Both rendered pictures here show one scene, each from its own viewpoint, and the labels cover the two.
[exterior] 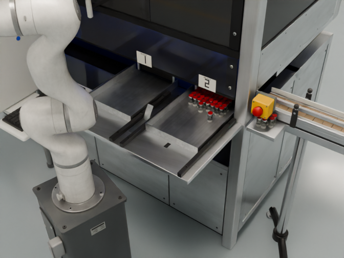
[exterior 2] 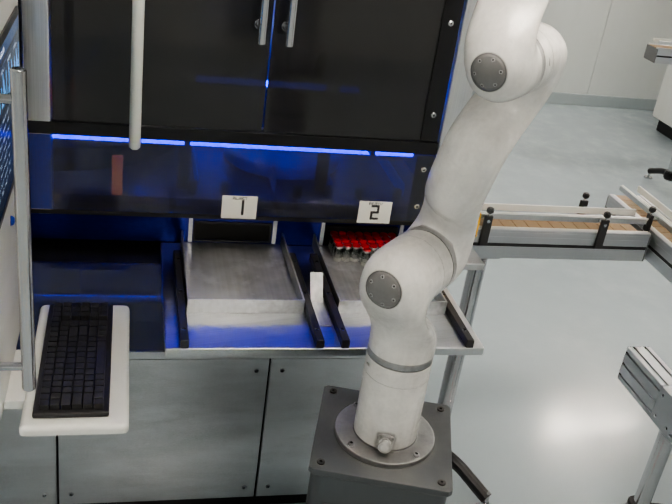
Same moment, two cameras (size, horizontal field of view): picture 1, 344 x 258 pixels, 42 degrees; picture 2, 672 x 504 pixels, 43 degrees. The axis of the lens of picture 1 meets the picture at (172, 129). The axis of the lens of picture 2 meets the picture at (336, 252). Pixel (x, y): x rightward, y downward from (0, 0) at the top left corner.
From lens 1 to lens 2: 153 cm
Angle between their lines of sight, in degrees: 45
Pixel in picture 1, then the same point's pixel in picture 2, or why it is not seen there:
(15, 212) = not seen: outside the picture
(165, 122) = (345, 294)
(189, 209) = (304, 478)
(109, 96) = (209, 292)
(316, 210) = not seen: hidden behind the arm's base
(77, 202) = (412, 442)
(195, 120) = not seen: hidden behind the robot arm
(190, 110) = (351, 269)
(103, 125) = (270, 332)
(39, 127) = (432, 288)
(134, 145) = (358, 338)
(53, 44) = (532, 108)
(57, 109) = (440, 249)
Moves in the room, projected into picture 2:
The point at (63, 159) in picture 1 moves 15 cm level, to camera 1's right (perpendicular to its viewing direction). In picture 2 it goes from (428, 351) to (474, 323)
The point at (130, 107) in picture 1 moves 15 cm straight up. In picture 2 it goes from (266, 294) to (273, 236)
